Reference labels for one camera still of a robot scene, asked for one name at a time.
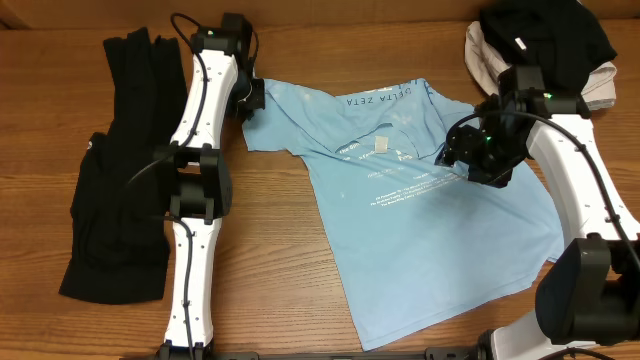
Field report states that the beige button shirt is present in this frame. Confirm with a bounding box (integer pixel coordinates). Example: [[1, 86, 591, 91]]
[[464, 21, 617, 110]]

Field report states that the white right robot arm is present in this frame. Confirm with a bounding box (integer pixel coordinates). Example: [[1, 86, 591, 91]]
[[436, 66, 639, 360]]

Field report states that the black garment on left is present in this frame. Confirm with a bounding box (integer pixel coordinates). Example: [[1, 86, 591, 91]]
[[59, 28, 187, 305]]

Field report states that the light blue t-shirt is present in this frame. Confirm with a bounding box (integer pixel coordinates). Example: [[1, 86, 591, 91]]
[[243, 78, 564, 350]]

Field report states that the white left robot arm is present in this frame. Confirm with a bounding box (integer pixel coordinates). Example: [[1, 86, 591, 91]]
[[155, 13, 265, 359]]

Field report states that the black garment on pile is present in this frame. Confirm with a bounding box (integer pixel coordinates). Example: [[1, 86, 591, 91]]
[[479, 0, 617, 92]]

